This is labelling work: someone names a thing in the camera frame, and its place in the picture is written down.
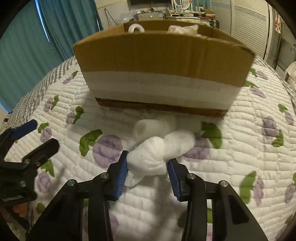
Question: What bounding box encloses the white fluffy knotted towel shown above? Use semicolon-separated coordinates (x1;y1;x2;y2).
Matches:
125;130;196;187

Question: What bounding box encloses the white cloth knot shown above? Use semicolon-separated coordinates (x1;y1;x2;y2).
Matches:
133;114;202;141

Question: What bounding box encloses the cream lace cloth knot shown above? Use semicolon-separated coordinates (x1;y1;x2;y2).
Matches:
167;25;207;38

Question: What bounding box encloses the orange gloved hand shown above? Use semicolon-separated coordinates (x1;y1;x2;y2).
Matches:
13;203;28;217

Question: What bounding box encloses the white floral quilt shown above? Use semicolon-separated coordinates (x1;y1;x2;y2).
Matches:
3;58;295;240

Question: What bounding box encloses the teal window curtain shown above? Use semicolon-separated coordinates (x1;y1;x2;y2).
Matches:
1;1;102;111

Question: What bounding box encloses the brown cardboard box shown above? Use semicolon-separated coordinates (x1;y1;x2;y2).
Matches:
73;21;255;117

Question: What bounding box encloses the white louvered wardrobe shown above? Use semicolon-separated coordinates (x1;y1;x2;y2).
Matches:
211;0;274;60

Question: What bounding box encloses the black wall television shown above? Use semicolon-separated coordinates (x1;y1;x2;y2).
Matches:
130;0;171;5

